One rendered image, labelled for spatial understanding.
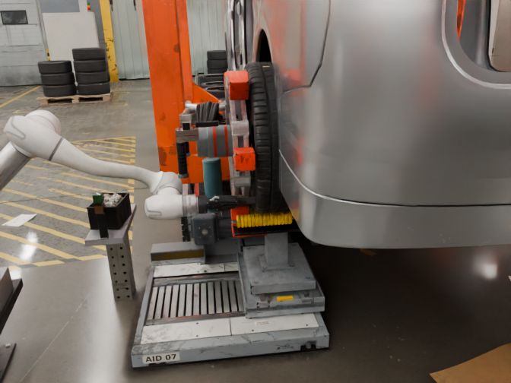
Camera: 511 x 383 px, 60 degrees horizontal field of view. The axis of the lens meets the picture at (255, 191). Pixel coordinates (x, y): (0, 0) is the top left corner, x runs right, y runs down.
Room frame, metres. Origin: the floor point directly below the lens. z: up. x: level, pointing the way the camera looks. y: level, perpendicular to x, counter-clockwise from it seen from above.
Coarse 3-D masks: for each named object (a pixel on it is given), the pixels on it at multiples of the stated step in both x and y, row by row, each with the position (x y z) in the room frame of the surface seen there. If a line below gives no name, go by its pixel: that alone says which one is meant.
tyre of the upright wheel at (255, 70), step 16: (256, 64) 1.90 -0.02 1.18; (256, 80) 1.76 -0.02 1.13; (272, 80) 1.77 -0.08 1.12; (256, 96) 1.70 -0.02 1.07; (272, 96) 1.71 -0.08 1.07; (256, 112) 1.67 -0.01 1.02; (272, 112) 1.67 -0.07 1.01; (256, 128) 1.64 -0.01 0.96; (272, 128) 1.64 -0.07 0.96; (256, 144) 1.63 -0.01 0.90; (272, 144) 1.63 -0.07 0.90; (256, 160) 1.63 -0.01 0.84; (272, 160) 1.63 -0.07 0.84; (256, 176) 1.65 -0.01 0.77; (272, 176) 1.64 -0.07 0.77; (256, 192) 1.67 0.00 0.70; (272, 192) 1.66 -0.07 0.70; (256, 208) 1.74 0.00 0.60; (272, 208) 1.74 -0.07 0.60; (288, 208) 1.77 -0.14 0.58
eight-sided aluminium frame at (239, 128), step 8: (224, 80) 2.05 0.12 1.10; (232, 104) 1.74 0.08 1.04; (240, 104) 1.77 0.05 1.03; (232, 112) 1.72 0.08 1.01; (232, 120) 1.69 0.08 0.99; (232, 128) 1.67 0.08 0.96; (240, 128) 1.67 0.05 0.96; (248, 128) 1.67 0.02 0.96; (232, 136) 1.68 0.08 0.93; (240, 136) 1.69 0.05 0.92; (248, 136) 1.67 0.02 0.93; (248, 144) 1.67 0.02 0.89; (232, 160) 2.12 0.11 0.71; (232, 168) 2.09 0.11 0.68; (232, 176) 2.06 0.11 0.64; (240, 176) 1.67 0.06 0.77; (248, 176) 1.67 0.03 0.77; (232, 184) 2.01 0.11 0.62; (240, 184) 1.67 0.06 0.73; (248, 184) 1.68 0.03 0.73; (232, 192) 1.94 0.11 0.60; (248, 192) 1.73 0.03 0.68
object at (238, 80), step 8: (232, 72) 1.75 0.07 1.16; (240, 72) 1.75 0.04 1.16; (232, 80) 1.71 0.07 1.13; (240, 80) 1.72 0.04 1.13; (248, 80) 1.72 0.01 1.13; (232, 88) 1.72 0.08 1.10; (240, 88) 1.72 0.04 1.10; (248, 88) 1.73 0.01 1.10; (232, 96) 1.74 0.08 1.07; (240, 96) 1.74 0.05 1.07; (248, 96) 1.75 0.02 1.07
